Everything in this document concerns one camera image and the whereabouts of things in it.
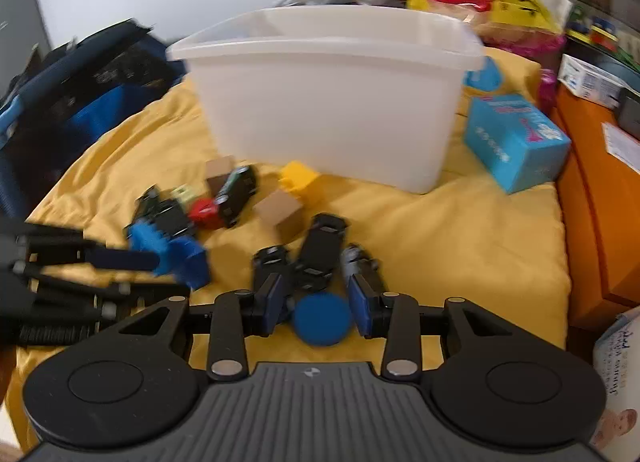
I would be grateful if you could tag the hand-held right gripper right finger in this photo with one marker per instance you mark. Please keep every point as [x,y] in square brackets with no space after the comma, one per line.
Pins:
[360,308]

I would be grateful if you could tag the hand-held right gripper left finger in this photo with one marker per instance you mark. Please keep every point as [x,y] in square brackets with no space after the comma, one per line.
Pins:
[275,303]

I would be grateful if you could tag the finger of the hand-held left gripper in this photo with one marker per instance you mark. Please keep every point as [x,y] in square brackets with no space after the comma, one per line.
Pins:
[120,289]
[120,258]

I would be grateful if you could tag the blue toy disc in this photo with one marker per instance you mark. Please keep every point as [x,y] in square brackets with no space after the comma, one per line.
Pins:
[320,319]

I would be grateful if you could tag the large blue toy brick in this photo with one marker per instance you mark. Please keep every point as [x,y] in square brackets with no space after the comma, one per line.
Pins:
[185,262]

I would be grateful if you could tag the small green Duplo brick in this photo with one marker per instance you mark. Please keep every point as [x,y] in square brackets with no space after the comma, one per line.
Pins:
[185,193]

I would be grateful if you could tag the small yellow toy brick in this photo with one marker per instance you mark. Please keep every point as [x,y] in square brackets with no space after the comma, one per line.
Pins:
[300,180]

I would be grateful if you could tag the white plastic bin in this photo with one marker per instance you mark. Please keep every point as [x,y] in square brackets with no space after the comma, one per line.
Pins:
[325,106]

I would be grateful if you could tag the black toy car white print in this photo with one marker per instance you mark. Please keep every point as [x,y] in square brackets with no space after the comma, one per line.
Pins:
[270,264]

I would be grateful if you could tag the wooden cube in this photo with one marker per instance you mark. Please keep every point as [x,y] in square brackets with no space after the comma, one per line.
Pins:
[220,172]
[277,212]

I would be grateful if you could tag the red toy car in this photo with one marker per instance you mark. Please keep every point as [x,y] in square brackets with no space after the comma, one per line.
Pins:
[204,214]

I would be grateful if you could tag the black green toy car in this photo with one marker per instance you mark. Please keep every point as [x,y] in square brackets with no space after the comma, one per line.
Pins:
[237,194]

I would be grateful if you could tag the dark blue bag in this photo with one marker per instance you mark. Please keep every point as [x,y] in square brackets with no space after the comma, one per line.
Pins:
[75,91]

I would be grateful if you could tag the blue carton box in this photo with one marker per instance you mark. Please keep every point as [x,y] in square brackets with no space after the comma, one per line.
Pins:
[515,141]

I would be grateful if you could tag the black panel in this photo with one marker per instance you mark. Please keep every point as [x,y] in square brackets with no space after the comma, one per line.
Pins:
[20,31]

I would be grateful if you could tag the orange cabinet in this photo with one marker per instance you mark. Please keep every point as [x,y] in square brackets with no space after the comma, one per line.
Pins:
[595,222]

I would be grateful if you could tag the blue plastic piece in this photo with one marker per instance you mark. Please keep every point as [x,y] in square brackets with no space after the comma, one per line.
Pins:
[482,75]

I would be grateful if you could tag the white wipes pack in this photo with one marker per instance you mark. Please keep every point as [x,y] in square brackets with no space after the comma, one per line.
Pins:
[617,367]

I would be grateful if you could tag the white paper slip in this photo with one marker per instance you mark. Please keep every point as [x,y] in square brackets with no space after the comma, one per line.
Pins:
[622,142]

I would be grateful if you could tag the pink bag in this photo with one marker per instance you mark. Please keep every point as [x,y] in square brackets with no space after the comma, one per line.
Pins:
[537,50]

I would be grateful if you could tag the small white blue box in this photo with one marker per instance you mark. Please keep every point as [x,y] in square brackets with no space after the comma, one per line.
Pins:
[590,81]

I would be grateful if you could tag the small black box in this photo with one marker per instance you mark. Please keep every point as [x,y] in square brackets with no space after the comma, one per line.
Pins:
[631,111]

